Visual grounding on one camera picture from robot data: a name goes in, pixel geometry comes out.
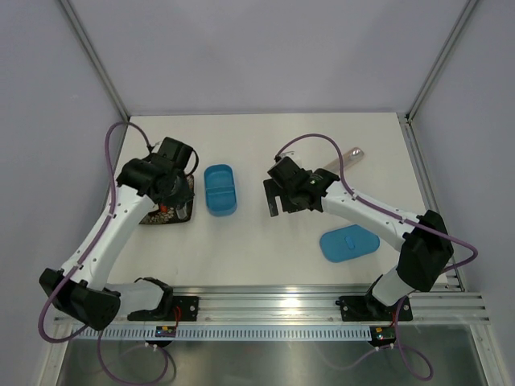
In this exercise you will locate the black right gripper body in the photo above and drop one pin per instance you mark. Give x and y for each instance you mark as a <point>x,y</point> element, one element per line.
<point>289,203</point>

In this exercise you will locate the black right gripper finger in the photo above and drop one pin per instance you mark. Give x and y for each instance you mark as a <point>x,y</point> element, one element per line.
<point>273,205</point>
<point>272,188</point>

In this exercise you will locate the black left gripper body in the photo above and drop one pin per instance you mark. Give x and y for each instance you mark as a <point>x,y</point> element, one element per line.
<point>181,191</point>

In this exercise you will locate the metal serving tongs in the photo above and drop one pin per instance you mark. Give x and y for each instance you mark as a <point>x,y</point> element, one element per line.
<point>181,212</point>

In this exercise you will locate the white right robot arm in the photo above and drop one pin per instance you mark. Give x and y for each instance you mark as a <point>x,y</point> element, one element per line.
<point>419,239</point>

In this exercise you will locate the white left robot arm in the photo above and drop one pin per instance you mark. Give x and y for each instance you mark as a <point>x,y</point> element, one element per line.
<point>80,287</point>

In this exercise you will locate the blue two-compartment lunch box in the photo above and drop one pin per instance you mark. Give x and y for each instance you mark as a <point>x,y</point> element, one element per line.
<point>220,190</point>

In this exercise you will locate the blue lunch box lid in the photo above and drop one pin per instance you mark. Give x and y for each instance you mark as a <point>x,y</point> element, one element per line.
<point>348,243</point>

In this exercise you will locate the dark floral square plate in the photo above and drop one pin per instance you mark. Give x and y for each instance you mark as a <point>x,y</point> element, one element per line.
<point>161,214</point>

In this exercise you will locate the beige translucent cutlery case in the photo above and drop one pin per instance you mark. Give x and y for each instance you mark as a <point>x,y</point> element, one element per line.
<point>350,158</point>

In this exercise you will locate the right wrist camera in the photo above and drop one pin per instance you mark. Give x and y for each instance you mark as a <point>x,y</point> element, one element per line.
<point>286,172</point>

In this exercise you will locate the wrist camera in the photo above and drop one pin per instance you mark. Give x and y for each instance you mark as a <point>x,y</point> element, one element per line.
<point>286,172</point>
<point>174,153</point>

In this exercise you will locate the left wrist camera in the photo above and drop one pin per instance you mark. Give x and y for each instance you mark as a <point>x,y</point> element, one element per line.
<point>174,153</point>

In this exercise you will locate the aluminium front rail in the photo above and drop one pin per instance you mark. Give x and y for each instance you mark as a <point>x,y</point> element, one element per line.
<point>316,304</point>

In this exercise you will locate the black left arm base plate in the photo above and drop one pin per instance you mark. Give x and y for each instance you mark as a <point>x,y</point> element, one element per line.
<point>185,308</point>

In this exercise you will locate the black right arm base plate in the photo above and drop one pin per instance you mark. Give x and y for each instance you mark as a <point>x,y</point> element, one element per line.
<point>360,308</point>

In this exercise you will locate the white slotted cable duct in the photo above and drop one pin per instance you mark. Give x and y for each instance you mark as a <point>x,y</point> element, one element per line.
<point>161,333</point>

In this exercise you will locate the left aluminium frame post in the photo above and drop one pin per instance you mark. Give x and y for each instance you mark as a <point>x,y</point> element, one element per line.
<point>82,36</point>

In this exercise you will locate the aluminium frame post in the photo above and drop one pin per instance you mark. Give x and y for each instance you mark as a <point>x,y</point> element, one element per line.
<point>442,58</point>
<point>82,36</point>

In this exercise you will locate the right aluminium frame post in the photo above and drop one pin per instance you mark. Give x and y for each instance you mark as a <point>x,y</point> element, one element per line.
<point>442,58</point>

